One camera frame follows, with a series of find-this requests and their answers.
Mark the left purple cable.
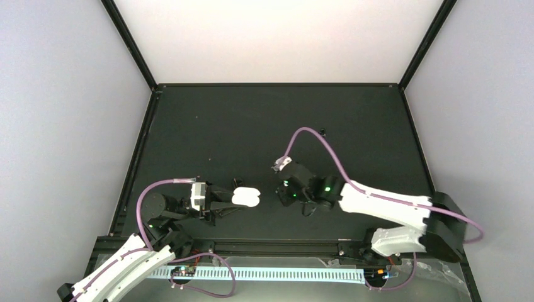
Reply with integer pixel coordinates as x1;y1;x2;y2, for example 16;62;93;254
69;177;197;302

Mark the purple cable loop bottom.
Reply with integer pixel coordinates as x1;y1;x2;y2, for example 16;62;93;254
169;252;238;298

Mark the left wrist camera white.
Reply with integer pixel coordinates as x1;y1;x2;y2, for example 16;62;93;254
190;182;207;211

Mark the black aluminium rail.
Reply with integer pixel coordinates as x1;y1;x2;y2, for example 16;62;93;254
93;235;468;267

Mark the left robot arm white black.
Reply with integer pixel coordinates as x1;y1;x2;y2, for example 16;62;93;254
57;179;260;301

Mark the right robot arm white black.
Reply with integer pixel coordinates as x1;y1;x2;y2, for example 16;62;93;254
272;157;467;264

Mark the light blue cable duct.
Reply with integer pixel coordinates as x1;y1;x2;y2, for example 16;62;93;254
149;266;365;284

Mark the black frame post right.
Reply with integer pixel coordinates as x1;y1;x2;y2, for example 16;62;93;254
398;0;457;91

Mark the black earbud case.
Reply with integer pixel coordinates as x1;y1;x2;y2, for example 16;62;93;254
232;177;244;189

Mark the black frame post left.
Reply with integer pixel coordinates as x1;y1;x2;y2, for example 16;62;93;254
101;0;157;91

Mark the white earbud charging case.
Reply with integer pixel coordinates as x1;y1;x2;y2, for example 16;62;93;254
231;187;261;208

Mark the black frame post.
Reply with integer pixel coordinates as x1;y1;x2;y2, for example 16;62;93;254
398;0;457;91
101;0;157;91

